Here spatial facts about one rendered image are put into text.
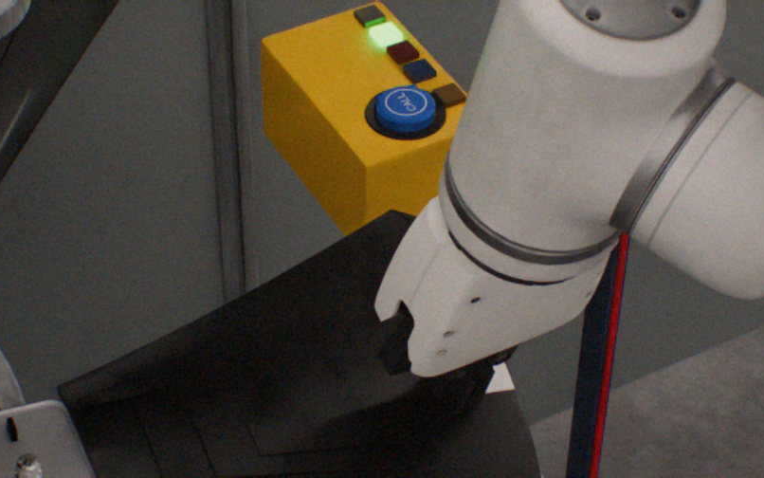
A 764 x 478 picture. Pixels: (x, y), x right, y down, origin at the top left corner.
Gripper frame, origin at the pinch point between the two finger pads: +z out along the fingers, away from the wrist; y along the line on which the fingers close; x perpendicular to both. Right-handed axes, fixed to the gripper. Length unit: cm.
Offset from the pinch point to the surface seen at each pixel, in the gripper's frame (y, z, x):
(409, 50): -17.6, 19.2, -30.8
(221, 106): -21, 64, -59
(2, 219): 2, 69, -58
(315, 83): -10.5, 20.1, -31.2
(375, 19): -17.4, 20.6, -35.0
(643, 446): -76, 131, -31
